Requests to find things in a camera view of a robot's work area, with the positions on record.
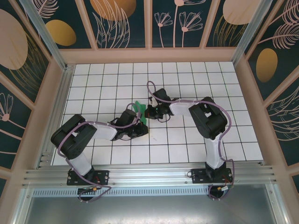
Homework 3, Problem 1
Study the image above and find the aluminium frame post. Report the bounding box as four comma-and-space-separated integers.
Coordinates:
231, 0, 274, 69
19, 0, 69, 71

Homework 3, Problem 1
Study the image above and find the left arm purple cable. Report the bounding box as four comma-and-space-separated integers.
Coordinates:
57, 104, 142, 203

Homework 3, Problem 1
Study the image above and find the green paper sheet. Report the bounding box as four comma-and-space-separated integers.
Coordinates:
133, 100, 148, 127

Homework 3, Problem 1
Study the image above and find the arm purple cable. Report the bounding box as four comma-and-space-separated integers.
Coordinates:
57, 104, 142, 203
146, 81, 235, 201

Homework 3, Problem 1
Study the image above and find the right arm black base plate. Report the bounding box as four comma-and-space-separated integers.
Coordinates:
191, 168, 234, 185

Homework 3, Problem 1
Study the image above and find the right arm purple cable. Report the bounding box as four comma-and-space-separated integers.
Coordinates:
146, 81, 235, 201

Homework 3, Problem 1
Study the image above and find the slotted grey cable duct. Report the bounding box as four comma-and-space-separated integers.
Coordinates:
32, 186, 269, 197

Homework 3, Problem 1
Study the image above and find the metal sheet panel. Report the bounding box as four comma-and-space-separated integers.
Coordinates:
14, 183, 289, 224

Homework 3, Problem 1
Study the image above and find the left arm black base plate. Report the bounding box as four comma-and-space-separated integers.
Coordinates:
67, 169, 110, 186

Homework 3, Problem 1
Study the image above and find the aluminium mounting rail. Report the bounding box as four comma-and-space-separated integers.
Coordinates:
22, 163, 278, 187

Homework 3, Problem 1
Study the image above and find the aluminium side rail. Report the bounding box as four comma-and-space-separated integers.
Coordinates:
37, 64, 76, 169

